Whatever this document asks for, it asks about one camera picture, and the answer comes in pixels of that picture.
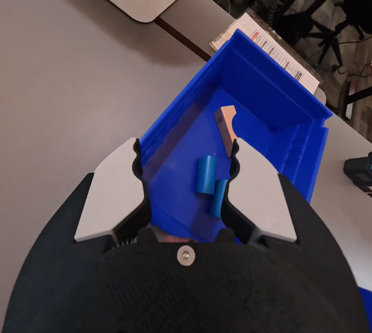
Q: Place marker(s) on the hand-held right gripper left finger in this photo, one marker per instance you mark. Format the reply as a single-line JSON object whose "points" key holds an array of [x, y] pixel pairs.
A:
{"points": [[113, 193]]}

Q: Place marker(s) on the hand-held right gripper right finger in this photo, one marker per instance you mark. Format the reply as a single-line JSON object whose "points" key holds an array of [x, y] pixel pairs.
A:
{"points": [[258, 193]]}

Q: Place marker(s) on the blue wooden cylinder block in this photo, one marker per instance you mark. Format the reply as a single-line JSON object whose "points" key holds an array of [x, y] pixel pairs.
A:
{"points": [[218, 199], [206, 174]]}

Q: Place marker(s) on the blue plastic storage bin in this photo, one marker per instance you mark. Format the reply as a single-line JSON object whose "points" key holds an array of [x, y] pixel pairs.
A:
{"points": [[180, 187], [366, 315]]}

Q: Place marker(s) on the tan wooden arch block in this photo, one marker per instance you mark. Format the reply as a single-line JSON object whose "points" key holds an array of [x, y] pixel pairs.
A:
{"points": [[225, 132]]}

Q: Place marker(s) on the white card with red stripe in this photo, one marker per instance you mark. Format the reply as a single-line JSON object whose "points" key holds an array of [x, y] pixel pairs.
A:
{"points": [[279, 45]]}

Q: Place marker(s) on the black tripod stand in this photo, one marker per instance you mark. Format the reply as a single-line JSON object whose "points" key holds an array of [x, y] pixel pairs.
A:
{"points": [[299, 23]]}

